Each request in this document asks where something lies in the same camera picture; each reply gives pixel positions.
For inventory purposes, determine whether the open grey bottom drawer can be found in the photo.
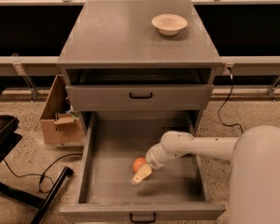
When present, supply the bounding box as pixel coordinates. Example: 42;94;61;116
60;111;225;223

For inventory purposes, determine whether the grey drawer cabinet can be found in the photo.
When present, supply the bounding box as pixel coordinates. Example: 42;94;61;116
58;0;221;130

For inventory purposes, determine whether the orange fruit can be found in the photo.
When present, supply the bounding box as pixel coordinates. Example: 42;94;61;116
133;157;147;173

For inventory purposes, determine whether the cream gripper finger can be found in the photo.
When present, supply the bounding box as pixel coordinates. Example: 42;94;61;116
132;163;152;185

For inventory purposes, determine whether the closed grey middle drawer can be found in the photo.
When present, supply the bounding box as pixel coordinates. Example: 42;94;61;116
66;85;213;111

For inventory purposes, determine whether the black stand leg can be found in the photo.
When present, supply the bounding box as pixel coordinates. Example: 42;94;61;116
30;166;74;224

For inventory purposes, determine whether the black drawer handle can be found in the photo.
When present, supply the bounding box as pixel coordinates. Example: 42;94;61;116
129;213;157;224
129;92;153;100

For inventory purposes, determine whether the black cable left floor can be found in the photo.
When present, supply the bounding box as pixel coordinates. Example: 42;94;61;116
2;152;84;194

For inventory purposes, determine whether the black middle drawer handle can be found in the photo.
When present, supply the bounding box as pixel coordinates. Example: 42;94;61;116
129;92;153;100

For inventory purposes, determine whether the black cable floor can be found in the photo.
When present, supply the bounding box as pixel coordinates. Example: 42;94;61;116
2;152;84;194
217;66;245;134

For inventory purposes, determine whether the cardboard box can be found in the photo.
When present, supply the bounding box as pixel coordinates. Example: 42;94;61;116
40;76;84;146

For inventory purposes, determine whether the white bowl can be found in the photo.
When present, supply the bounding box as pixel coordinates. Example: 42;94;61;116
152;14;188;36

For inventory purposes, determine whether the black bottom drawer handle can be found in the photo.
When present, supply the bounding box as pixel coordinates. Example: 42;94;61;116
129;213;157;224

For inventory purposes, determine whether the black tray cart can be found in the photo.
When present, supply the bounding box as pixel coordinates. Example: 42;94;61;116
0;87;45;208

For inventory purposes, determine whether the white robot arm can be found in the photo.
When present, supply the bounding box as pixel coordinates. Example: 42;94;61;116
132;125;280;224

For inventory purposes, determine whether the black cable right floor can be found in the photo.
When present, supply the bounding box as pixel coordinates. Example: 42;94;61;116
217;66;245;134

